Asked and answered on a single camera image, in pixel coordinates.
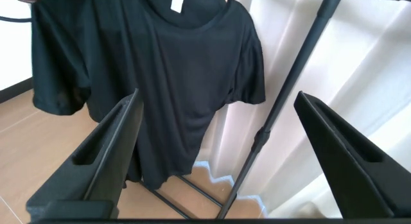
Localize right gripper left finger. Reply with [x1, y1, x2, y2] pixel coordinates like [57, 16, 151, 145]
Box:
[26, 87, 145, 221]

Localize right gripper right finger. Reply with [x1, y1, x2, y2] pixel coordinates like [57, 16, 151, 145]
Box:
[293, 90, 411, 219]

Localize black shorts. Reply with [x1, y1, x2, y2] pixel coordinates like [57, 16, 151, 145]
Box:
[30, 0, 144, 124]

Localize black garment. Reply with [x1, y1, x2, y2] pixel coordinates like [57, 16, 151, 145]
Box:
[86, 0, 267, 191]

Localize black clothes rack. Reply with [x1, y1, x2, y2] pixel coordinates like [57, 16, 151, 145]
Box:
[137, 0, 411, 220]

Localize beige curtain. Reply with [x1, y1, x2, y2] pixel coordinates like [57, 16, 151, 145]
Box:
[192, 0, 411, 219]

